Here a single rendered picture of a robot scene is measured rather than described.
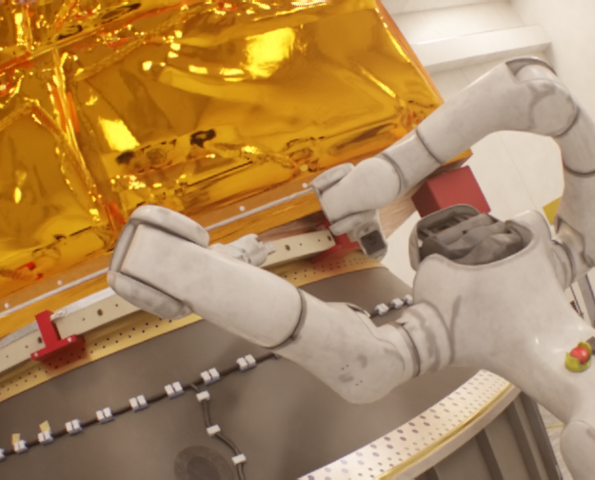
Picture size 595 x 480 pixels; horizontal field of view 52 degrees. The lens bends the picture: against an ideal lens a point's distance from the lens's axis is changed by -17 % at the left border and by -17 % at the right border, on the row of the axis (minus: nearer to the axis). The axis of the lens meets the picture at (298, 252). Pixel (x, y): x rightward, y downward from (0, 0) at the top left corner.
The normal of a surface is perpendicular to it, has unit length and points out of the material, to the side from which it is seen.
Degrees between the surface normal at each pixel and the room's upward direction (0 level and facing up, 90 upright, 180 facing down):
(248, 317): 125
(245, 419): 62
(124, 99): 86
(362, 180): 93
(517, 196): 90
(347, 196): 99
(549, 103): 131
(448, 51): 90
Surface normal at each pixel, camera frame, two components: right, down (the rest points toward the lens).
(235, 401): 0.09, -0.70
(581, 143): -0.07, 0.66
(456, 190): 0.20, -0.27
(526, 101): -0.27, 0.51
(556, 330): 0.06, -0.54
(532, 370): -0.87, 0.15
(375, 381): 0.37, 0.44
